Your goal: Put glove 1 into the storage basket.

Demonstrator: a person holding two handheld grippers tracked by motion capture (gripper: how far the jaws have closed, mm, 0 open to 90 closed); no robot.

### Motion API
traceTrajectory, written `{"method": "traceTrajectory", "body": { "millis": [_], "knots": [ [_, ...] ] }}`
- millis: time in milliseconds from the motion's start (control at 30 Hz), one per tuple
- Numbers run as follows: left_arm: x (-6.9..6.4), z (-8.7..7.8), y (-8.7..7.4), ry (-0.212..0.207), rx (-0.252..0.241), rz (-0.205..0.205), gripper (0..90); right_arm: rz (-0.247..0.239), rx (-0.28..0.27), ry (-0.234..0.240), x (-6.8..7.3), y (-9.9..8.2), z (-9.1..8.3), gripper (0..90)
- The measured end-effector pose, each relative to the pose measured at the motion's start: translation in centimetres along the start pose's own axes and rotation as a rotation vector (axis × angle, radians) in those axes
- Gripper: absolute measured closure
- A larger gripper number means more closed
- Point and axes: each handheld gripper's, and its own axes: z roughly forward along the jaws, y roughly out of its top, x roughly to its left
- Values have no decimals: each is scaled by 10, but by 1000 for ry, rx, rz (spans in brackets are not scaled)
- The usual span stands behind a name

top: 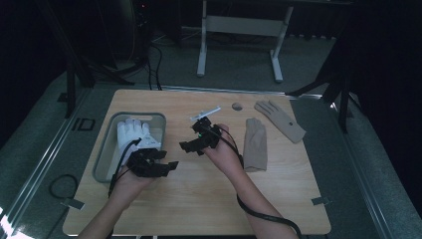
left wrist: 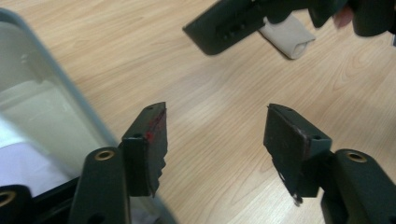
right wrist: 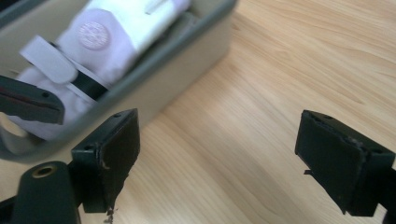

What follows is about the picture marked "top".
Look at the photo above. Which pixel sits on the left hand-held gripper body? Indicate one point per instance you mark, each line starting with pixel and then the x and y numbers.
pixel 146 164

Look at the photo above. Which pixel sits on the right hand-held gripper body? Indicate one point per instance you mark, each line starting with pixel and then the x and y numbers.
pixel 207 136

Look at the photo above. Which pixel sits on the purple and white glove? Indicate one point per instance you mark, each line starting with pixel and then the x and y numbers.
pixel 134 134

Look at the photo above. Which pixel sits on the grey plastic basin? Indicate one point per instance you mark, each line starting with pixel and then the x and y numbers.
pixel 106 149

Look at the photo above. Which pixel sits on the person's right hand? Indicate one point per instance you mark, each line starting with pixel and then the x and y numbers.
pixel 224 156

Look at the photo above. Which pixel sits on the person's left hand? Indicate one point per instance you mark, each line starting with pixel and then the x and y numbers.
pixel 132 186

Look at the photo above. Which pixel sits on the round table hole cover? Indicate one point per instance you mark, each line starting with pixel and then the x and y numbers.
pixel 237 106

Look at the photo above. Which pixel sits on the beige glove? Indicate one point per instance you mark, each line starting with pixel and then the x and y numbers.
pixel 280 121
pixel 255 146

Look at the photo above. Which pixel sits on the grey tape piece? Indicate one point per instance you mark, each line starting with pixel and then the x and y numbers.
pixel 320 200
pixel 73 203

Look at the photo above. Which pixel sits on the black tripod stand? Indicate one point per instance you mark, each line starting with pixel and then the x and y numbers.
pixel 71 66
pixel 341 99

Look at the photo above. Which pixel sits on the metal floor rail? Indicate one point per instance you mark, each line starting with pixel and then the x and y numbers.
pixel 43 166
pixel 361 172

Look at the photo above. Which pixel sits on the white desk frame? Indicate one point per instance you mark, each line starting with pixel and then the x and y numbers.
pixel 244 26

